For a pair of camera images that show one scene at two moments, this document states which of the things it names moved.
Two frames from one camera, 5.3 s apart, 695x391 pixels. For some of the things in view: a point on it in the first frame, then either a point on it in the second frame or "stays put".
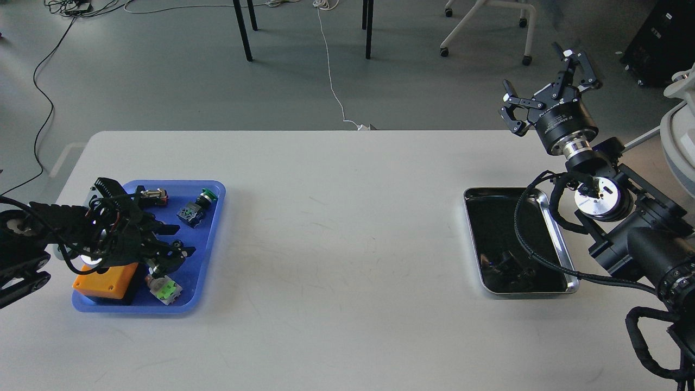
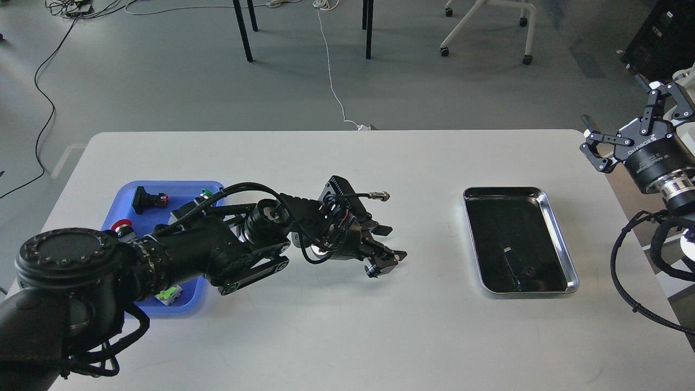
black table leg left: (242, 26) stays put
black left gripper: (126, 235) → (358, 243)
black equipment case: (663, 46) stays put
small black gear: (510, 261) → (529, 272)
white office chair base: (527, 60) stays put
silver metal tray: (506, 266) stays put
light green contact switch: (164, 289) stays put
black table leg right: (368, 5) stays put
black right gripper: (565, 124) → (651, 157)
